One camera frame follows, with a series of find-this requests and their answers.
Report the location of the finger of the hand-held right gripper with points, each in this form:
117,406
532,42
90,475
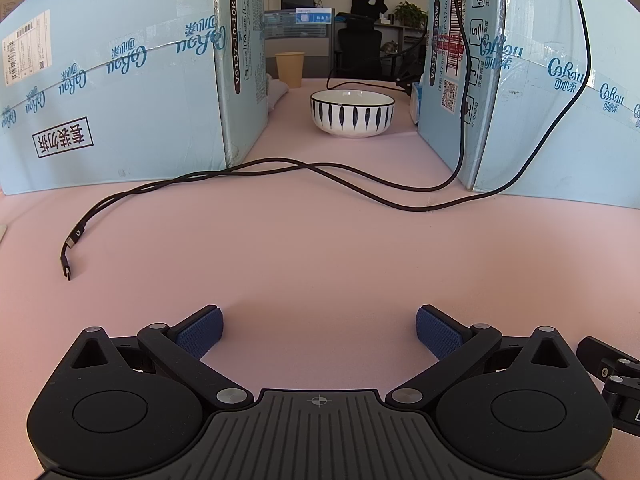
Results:
607,357

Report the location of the white bowl with dark stripes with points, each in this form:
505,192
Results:
350,127

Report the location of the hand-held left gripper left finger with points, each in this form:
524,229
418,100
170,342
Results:
200,332

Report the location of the grey office partition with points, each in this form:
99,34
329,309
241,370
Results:
300,32

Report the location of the light blue carton box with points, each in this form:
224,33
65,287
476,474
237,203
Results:
540,125
125,110

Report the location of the black office chair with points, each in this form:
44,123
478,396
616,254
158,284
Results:
357,45

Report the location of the green potted plant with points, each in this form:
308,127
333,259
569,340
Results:
411,12

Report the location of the blue white tissue pack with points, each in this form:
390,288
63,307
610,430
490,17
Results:
417,102

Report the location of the small black stand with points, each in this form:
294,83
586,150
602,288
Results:
411,82

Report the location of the beige paper cup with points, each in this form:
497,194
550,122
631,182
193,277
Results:
290,70

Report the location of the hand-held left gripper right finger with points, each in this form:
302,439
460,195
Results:
437,332

